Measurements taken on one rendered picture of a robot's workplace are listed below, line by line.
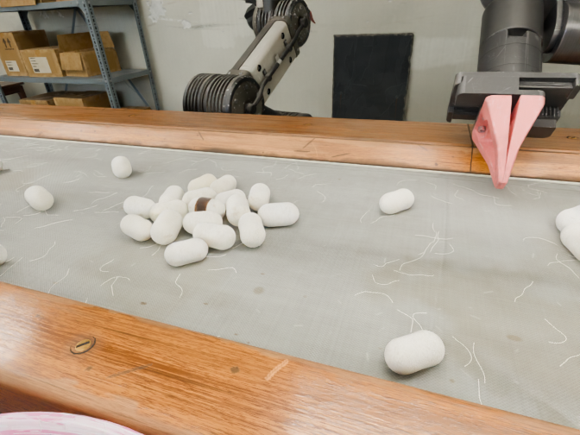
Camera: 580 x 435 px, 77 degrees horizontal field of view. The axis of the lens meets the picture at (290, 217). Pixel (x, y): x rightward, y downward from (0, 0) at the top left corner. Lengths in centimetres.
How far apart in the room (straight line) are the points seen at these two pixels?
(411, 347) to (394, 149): 29
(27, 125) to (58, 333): 57
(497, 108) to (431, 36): 195
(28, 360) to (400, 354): 18
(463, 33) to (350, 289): 213
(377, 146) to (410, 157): 4
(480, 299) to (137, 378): 21
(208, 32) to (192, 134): 221
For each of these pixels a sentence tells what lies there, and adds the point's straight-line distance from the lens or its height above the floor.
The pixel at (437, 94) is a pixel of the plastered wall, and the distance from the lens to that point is 237.
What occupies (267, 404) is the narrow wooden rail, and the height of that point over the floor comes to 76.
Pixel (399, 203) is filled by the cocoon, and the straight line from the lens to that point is 34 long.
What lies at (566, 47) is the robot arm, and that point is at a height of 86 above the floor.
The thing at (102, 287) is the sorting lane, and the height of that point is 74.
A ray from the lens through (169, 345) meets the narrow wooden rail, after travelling 20.
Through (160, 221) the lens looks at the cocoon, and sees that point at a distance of 32.
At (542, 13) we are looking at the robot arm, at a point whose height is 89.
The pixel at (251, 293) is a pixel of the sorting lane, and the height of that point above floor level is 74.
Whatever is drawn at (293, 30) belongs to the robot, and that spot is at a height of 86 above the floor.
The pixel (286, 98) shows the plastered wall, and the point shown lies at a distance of 255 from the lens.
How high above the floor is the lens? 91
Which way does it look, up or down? 30 degrees down
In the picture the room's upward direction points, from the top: 3 degrees counter-clockwise
